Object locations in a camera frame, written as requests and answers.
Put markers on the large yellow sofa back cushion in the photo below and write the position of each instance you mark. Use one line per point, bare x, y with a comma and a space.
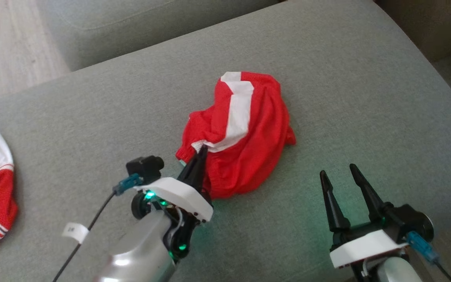
425, 23

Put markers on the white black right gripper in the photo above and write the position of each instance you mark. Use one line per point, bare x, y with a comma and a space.
366, 244

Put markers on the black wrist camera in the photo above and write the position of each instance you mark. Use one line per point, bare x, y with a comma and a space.
415, 221
145, 166

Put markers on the grey sofa seat cushion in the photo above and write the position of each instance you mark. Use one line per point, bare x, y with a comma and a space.
139, 27

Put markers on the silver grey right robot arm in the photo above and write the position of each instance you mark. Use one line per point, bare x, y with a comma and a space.
397, 270

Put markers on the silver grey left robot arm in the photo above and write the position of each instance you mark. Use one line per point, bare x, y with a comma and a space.
139, 250

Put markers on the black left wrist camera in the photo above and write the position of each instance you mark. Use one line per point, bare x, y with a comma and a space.
145, 166

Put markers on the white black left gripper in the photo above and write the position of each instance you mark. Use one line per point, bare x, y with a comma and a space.
178, 196

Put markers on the yellow and grey sofa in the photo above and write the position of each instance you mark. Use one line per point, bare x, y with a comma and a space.
92, 129

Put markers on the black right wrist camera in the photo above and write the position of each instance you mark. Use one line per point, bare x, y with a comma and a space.
415, 221

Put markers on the red shorts with white stripe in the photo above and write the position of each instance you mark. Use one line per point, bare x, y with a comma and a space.
249, 156

